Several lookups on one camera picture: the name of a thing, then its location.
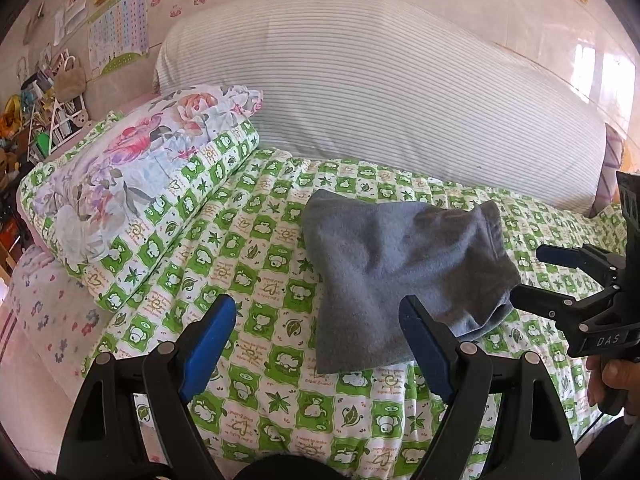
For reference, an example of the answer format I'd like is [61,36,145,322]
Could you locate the paper drawings on wall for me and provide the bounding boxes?
[52,0,91,45]

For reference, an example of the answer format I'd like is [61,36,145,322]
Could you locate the green checked bed cover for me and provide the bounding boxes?
[82,146,640,476]

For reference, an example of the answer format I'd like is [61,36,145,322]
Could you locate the beige handbag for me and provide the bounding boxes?
[53,55,89,104]

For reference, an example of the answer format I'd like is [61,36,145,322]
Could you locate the grey pants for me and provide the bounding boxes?
[300,189,522,376]

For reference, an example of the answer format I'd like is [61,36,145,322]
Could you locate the person's right hand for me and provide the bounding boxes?
[585,355,640,418]

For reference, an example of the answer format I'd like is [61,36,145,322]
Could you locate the white striped bolster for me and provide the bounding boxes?
[152,0,608,216]

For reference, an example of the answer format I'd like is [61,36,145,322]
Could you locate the white flowered bed sheet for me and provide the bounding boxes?
[6,244,117,393]

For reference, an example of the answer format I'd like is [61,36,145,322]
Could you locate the colourful chart poster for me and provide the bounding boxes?
[86,0,152,79]

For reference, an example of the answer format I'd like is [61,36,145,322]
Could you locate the black cable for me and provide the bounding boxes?
[574,406,604,450]

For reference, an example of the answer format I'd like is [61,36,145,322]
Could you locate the pink striped pillow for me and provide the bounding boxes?
[589,122,627,219]

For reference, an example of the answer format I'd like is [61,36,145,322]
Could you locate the folded floral quilt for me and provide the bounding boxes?
[21,85,265,312]

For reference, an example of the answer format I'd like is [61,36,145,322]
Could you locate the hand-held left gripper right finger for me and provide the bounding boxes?
[398,294,581,480]

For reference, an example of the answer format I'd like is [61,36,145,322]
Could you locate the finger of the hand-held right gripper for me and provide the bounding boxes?
[536,242,627,287]
[510,282,622,335]

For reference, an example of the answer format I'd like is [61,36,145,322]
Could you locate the pile of toys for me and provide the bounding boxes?
[0,72,38,201]

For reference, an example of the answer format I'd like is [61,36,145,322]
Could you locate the white wire shelf rack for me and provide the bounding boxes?
[26,49,92,162]

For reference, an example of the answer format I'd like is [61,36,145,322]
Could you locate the person's right forearm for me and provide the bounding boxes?
[575,412,640,480]

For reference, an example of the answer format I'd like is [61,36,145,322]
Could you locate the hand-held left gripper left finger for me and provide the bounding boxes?
[55,294,238,480]

